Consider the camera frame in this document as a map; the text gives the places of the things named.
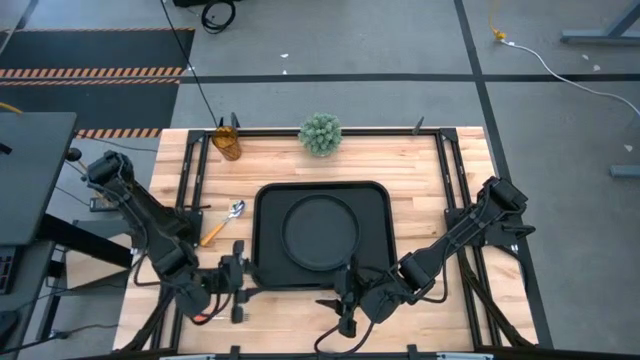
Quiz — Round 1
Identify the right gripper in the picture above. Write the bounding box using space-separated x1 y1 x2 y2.
315 254 374 339

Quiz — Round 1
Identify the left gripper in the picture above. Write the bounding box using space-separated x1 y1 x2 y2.
202 239 275 324

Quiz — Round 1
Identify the black plastic tray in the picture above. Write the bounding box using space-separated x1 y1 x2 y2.
251 180 399 291

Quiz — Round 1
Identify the black round plate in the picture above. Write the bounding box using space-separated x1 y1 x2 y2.
280 193 361 272

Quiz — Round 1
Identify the amber faceted cup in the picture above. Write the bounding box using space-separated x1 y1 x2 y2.
210 125 243 162

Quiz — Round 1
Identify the green plant in grey pot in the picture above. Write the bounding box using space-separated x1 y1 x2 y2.
298 112 344 159

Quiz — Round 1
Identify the black desk leg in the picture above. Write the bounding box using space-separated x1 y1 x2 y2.
37 213 134 269

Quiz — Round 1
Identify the black mat with orange stripes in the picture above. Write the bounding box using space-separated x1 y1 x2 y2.
0 27 196 80
0 78 182 140

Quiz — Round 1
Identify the dark grey desk top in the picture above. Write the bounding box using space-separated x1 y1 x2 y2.
0 111 79 247

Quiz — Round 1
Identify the grey metal table foot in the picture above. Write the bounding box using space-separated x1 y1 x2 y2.
608 164 640 179
559 0 640 47

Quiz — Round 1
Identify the spoon with wooden handle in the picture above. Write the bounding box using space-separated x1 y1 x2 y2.
199 199 247 248

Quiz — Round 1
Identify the black aluminium frame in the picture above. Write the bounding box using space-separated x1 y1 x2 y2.
112 126 539 360

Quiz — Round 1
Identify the coiled black cable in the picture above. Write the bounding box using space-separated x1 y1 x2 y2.
200 0 238 36

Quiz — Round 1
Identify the long black cable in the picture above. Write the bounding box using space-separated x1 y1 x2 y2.
158 0 224 127

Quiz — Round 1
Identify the yellow cable plug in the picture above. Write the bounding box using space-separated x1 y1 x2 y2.
488 0 508 42

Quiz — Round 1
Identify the white floor cable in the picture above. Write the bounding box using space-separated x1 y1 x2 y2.
499 38 640 117

